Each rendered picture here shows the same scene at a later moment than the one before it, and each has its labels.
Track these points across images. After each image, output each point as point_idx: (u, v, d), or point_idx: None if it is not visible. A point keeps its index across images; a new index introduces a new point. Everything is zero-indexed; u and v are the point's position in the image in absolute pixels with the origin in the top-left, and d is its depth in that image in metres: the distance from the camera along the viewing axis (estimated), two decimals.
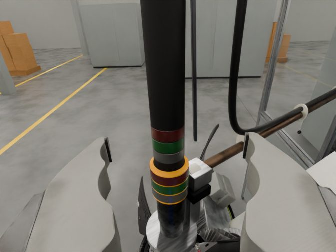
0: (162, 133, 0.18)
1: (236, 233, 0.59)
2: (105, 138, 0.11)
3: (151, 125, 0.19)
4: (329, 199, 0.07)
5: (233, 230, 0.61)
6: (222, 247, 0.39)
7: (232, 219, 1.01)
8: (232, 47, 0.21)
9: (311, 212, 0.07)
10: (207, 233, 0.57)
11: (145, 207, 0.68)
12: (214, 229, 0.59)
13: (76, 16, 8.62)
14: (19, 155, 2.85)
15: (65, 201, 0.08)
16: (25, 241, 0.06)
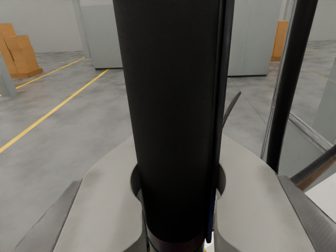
0: (166, 244, 0.10)
1: None
2: None
3: (146, 221, 0.11)
4: (286, 186, 0.08)
5: None
6: None
7: None
8: (281, 75, 0.13)
9: (273, 201, 0.07)
10: None
11: (141, 208, 0.52)
12: None
13: (78, 18, 8.60)
14: (15, 156, 2.72)
15: (99, 192, 0.08)
16: (61, 224, 0.07)
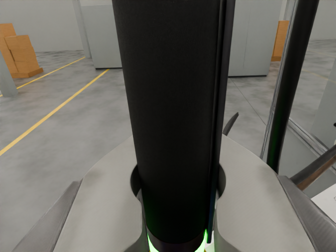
0: (166, 244, 0.10)
1: None
2: None
3: (146, 221, 0.11)
4: (286, 186, 0.08)
5: None
6: None
7: None
8: (281, 75, 0.13)
9: (273, 201, 0.07)
10: None
11: (143, 219, 0.55)
12: None
13: (78, 17, 8.59)
14: (17, 158, 2.75)
15: (99, 192, 0.08)
16: (61, 224, 0.07)
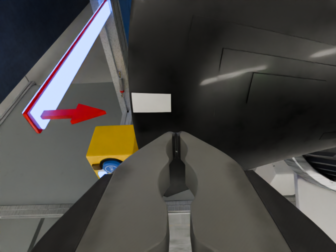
0: None
1: None
2: (173, 134, 0.11)
3: None
4: (254, 180, 0.08)
5: None
6: None
7: None
8: None
9: (243, 197, 0.07)
10: None
11: None
12: None
13: None
14: None
15: (127, 188, 0.08)
16: (90, 214, 0.07)
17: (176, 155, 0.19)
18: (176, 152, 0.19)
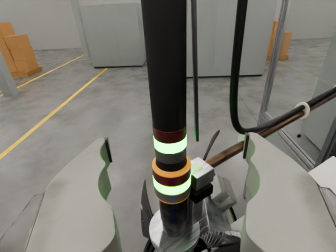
0: (164, 133, 0.18)
1: (237, 235, 0.61)
2: (105, 138, 0.11)
3: (152, 126, 0.19)
4: (329, 199, 0.07)
5: (234, 233, 0.62)
6: None
7: (233, 220, 1.02)
8: (233, 47, 0.21)
9: (311, 212, 0.07)
10: (209, 236, 0.59)
11: None
12: (216, 232, 0.61)
13: (76, 16, 8.62)
14: (22, 157, 2.87)
15: (65, 201, 0.08)
16: (25, 241, 0.06)
17: None
18: None
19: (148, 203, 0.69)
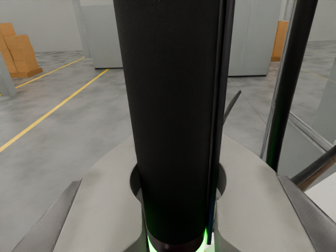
0: (166, 245, 0.10)
1: None
2: None
3: (146, 223, 0.11)
4: (287, 186, 0.08)
5: None
6: None
7: None
8: (280, 78, 0.13)
9: (274, 202, 0.07)
10: None
11: None
12: None
13: (77, 18, 8.60)
14: (14, 156, 2.72)
15: (99, 192, 0.08)
16: (60, 224, 0.07)
17: None
18: None
19: (141, 198, 0.52)
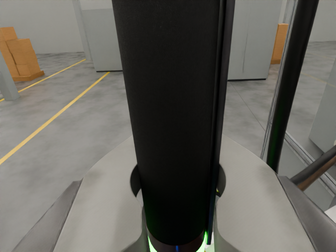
0: (166, 246, 0.10)
1: None
2: None
3: (146, 223, 0.11)
4: (286, 186, 0.08)
5: None
6: None
7: None
8: (281, 78, 0.13)
9: (273, 202, 0.07)
10: None
11: None
12: None
13: (78, 20, 8.64)
14: (20, 163, 2.80)
15: (99, 192, 0.08)
16: (61, 224, 0.07)
17: None
18: None
19: (148, 234, 0.59)
